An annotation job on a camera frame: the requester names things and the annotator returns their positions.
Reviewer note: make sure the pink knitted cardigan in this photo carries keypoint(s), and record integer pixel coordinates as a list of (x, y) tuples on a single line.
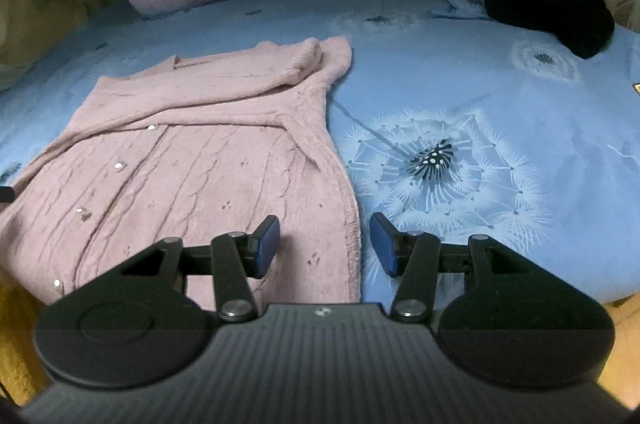
[(200, 153)]

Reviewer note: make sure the blue dandelion print bedsheet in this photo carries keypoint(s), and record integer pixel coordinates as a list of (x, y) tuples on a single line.
[(450, 68)]

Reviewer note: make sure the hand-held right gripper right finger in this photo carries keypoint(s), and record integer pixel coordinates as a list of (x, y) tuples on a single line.
[(385, 249)]

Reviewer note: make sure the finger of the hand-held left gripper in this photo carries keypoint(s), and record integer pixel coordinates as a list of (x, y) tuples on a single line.
[(6, 195)]

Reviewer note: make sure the black cloth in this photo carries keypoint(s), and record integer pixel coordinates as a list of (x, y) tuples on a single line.
[(550, 13)]

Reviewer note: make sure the yellow fluffy mat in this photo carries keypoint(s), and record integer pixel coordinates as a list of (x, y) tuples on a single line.
[(17, 344)]

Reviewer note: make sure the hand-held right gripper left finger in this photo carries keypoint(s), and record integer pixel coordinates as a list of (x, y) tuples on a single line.
[(267, 249)]

